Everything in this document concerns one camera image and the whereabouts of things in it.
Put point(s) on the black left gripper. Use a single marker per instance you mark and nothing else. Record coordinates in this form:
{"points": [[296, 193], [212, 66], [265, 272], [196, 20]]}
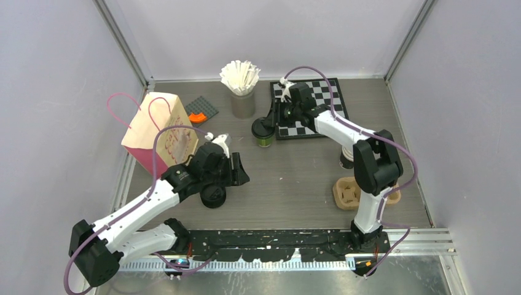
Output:
{"points": [[237, 176]]}

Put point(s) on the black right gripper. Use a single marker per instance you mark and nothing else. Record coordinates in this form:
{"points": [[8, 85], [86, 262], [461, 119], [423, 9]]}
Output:
{"points": [[275, 117]]}

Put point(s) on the black coffee cup lid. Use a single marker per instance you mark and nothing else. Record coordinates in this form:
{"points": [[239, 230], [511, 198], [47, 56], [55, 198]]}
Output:
{"points": [[260, 131]]}

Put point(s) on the stack of black lids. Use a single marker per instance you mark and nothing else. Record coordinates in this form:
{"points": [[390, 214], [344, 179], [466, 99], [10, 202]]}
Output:
{"points": [[213, 196]]}

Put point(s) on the stack of paper cups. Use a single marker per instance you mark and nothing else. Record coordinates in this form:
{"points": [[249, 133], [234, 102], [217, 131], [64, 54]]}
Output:
{"points": [[346, 158]]}

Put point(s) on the green paper cup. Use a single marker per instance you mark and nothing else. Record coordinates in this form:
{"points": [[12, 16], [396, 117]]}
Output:
{"points": [[264, 142]]}

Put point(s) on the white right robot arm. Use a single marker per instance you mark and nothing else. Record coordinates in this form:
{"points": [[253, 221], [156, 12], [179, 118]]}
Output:
{"points": [[373, 155]]}

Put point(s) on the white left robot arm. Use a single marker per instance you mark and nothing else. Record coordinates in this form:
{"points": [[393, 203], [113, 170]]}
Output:
{"points": [[99, 250]]}

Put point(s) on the black white chessboard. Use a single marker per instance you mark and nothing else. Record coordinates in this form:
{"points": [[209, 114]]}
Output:
{"points": [[320, 92]]}

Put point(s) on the grey straw holder cup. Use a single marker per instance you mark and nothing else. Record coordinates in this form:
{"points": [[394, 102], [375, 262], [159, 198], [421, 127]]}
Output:
{"points": [[243, 107]]}

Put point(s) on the white wrapped straws bundle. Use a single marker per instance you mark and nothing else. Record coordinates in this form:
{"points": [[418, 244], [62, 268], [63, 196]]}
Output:
{"points": [[240, 77]]}

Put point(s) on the orange plastic piece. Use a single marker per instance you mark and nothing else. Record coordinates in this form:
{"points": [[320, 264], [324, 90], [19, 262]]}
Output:
{"points": [[198, 118]]}

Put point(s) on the grey lego baseplate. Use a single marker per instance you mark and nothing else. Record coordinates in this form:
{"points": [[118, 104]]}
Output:
{"points": [[201, 104]]}

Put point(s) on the brown pulp cup carrier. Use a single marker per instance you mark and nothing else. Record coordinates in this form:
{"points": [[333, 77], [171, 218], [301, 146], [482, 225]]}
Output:
{"points": [[348, 195]]}

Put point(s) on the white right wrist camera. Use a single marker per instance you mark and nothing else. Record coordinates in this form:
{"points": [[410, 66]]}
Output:
{"points": [[285, 85]]}

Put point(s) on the aluminium frame rail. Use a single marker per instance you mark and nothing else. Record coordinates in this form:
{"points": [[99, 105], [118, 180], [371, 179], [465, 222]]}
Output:
{"points": [[415, 242]]}

